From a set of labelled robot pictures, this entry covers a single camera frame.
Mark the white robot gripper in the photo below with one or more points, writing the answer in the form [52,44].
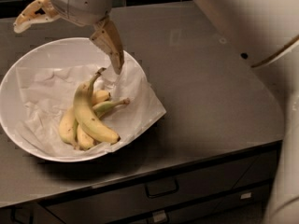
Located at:
[80,2]

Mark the dark lower drawer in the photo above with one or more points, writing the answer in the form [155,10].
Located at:
[191,210]

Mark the greenish middle banana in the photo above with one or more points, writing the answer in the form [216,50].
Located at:
[85,141]

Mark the large white bowl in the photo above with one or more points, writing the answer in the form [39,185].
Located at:
[64,53]

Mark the left yellow banana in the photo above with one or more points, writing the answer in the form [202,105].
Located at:
[68,127]

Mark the white crumpled paper sheet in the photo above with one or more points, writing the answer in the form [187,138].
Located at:
[46,93]

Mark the dark drawer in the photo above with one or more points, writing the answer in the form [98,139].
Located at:
[191,210]
[119,202]

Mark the large front yellow banana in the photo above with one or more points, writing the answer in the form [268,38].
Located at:
[85,116]

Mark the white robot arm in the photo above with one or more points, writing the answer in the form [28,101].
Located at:
[265,32]

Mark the dark upper drawer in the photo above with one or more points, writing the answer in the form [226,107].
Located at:
[119,202]

